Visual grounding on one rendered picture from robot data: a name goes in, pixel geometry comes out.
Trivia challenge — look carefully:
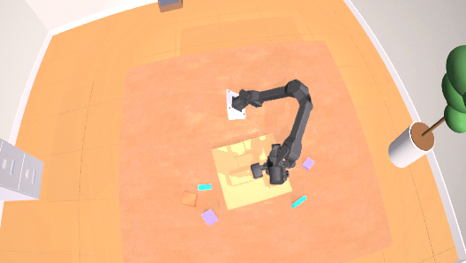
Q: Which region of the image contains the light purple cube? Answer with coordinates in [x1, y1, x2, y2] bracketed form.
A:
[202, 208, 219, 225]

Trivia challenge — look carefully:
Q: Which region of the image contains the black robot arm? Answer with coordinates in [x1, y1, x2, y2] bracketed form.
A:
[231, 79, 313, 185]

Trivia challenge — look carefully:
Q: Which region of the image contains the purple block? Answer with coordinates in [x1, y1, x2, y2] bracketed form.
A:
[302, 157, 314, 171]

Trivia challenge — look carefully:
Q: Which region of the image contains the orange block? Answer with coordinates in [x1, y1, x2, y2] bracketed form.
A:
[181, 192, 198, 207]

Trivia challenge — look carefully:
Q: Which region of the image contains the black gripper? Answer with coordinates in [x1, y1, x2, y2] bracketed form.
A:
[251, 156, 297, 180]

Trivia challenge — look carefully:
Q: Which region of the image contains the cyan rectangular block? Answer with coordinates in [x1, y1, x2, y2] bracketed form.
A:
[199, 184, 212, 190]

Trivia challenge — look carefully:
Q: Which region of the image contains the teal block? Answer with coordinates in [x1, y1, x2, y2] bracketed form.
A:
[292, 195, 306, 208]

